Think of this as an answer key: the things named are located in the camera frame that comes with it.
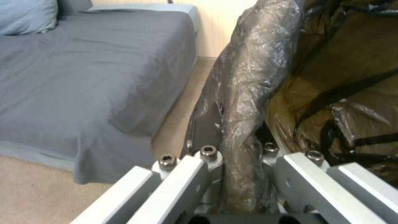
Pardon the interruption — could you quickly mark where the pale blue pillow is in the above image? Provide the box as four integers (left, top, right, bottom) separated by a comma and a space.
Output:
0, 0, 59, 36

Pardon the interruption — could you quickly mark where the bed with grey sheet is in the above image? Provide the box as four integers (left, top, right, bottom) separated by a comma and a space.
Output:
0, 4, 200, 185

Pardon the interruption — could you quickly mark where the grey translucent plastic bin liner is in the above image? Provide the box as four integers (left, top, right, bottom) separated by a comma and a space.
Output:
186, 0, 398, 214

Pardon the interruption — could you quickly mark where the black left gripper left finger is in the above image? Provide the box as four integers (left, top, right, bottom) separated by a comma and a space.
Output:
70, 102, 225, 224

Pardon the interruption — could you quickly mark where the trash bin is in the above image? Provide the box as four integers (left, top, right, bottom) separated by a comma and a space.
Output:
186, 0, 398, 210

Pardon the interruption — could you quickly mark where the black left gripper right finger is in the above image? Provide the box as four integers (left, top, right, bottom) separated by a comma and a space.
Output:
257, 121, 398, 224

